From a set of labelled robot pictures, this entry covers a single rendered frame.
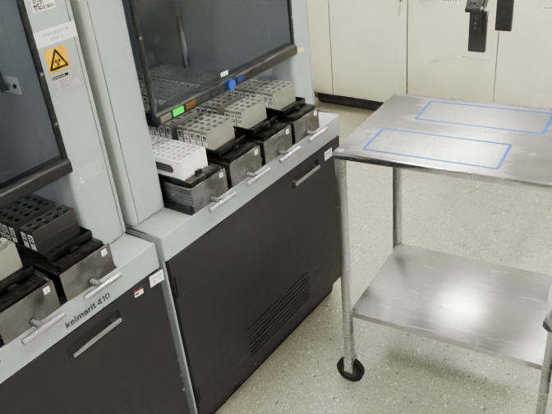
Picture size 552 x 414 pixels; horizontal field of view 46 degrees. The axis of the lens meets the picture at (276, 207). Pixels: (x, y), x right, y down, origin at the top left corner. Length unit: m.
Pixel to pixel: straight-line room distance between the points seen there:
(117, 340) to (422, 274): 1.02
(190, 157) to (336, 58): 2.56
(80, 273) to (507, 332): 1.17
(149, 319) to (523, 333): 1.03
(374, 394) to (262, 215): 0.68
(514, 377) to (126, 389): 1.21
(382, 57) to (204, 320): 2.49
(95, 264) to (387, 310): 0.93
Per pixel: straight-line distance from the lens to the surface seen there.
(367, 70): 4.01
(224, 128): 1.78
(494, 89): 3.73
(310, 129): 2.00
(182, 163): 1.62
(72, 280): 1.42
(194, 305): 1.74
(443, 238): 2.83
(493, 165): 1.61
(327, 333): 2.34
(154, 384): 1.74
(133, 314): 1.58
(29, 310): 1.38
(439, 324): 1.95
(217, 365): 1.92
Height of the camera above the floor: 1.54
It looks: 30 degrees down
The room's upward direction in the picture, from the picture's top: 6 degrees counter-clockwise
